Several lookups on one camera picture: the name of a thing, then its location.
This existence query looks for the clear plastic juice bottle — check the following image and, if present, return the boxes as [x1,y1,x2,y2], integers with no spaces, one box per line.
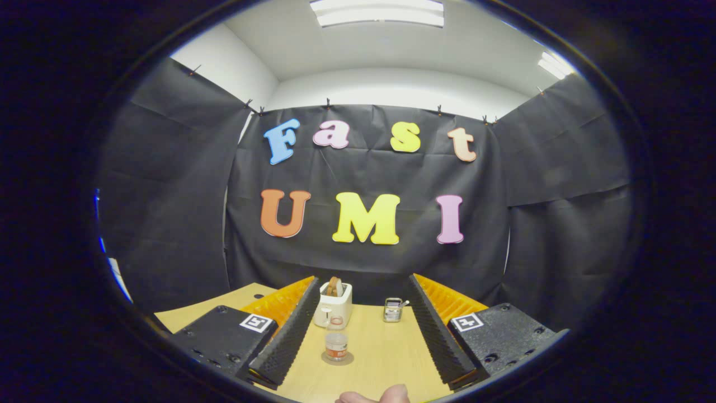
[324,316,348,362]

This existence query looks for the black backdrop cloth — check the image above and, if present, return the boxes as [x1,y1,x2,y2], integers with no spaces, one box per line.
[95,56,633,331]

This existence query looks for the white toaster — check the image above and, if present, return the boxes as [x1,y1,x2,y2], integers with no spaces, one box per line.
[313,282,353,329]

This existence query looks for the small ceiling light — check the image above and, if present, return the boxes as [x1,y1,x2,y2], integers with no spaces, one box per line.
[537,50,577,80]

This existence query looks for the wooden table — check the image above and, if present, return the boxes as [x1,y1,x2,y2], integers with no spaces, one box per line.
[154,283,454,402]

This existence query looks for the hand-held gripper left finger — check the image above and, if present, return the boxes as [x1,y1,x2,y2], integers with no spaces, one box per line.
[168,275,321,391]

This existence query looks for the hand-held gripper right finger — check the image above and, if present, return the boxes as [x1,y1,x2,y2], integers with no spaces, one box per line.
[408,273,570,391]

